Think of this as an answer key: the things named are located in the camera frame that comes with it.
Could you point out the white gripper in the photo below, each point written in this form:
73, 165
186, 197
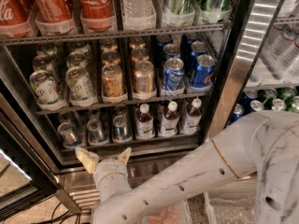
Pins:
107, 166

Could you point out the redbull can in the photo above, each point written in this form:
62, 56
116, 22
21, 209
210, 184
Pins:
96, 133
121, 130
71, 137

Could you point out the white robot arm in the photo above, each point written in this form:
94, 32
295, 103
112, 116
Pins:
265, 143

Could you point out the white-green can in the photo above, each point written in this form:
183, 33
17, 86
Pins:
50, 95
82, 92

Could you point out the front left gold can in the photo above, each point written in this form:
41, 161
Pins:
113, 81

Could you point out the gold can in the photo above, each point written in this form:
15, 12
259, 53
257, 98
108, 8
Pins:
113, 81
144, 77

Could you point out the front right gold can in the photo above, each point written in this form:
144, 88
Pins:
144, 77

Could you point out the front left white-green can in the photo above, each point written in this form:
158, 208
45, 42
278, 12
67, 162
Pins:
50, 95

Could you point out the front left pepsi can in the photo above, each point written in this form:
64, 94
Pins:
173, 74

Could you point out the pepsi can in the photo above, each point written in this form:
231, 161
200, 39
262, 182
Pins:
202, 71
173, 74

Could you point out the front right pepsi can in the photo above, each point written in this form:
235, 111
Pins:
202, 71

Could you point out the blue can compartment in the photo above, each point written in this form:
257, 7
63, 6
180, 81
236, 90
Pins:
255, 106
237, 113

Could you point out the coca-cola can centre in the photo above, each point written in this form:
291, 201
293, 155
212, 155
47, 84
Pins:
97, 13

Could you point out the coca-cola can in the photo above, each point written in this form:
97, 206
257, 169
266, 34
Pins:
53, 11
97, 13
13, 19

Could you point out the coca-cola can far left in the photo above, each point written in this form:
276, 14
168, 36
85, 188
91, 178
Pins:
13, 19

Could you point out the green can right compartment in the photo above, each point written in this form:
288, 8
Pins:
278, 105

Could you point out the left tea bottle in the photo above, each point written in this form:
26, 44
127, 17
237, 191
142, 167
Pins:
144, 122

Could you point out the tea bottle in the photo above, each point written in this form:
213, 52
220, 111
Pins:
144, 122
191, 117
169, 122

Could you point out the middle tea bottle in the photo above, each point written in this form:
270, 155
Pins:
169, 122

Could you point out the right tea bottle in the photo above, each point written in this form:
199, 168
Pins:
191, 117

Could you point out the right clear plastic bin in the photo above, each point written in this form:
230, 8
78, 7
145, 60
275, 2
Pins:
231, 204

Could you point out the clear water bottle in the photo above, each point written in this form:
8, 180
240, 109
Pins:
137, 8

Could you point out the fridge door frame post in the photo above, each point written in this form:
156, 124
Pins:
252, 21

